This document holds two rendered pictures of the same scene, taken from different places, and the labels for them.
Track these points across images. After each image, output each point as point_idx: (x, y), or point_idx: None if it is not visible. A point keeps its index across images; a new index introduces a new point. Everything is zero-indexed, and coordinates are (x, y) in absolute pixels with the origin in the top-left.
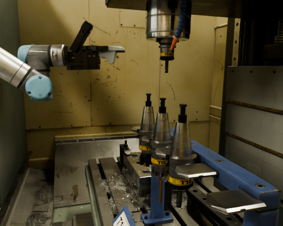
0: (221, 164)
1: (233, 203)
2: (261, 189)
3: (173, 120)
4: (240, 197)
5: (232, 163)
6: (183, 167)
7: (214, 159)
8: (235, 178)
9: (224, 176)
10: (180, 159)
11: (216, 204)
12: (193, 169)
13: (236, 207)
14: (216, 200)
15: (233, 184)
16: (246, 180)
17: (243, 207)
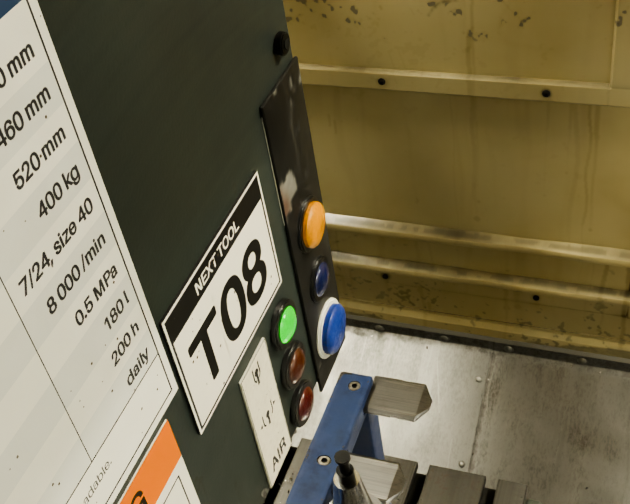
0: (334, 449)
1: (407, 389)
2: (362, 379)
3: None
4: (386, 394)
5: (315, 444)
6: (382, 489)
7: (326, 466)
8: (358, 413)
9: (352, 438)
10: (374, 498)
11: (426, 396)
12: (372, 476)
13: (411, 383)
14: (419, 401)
15: (359, 422)
16: (354, 400)
17: (404, 381)
